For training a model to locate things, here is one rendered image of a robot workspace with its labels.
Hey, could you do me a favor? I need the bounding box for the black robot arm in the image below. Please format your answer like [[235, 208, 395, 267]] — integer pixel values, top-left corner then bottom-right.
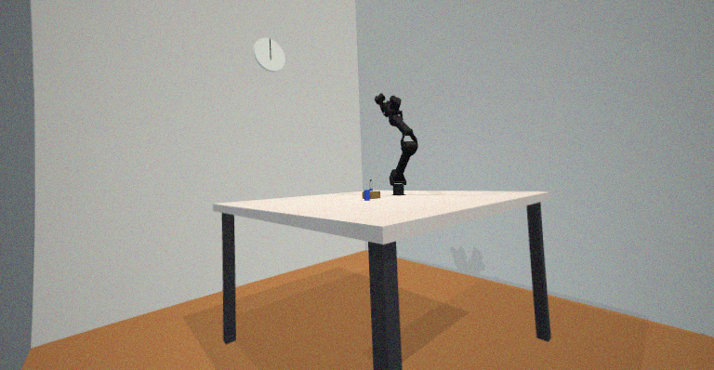
[[387, 96, 418, 195]]

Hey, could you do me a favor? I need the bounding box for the tan wooden block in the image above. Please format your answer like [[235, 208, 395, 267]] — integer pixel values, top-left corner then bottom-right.
[[362, 191, 380, 199]]

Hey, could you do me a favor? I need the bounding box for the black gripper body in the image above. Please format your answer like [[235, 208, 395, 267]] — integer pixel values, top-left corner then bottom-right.
[[375, 94, 390, 117]]

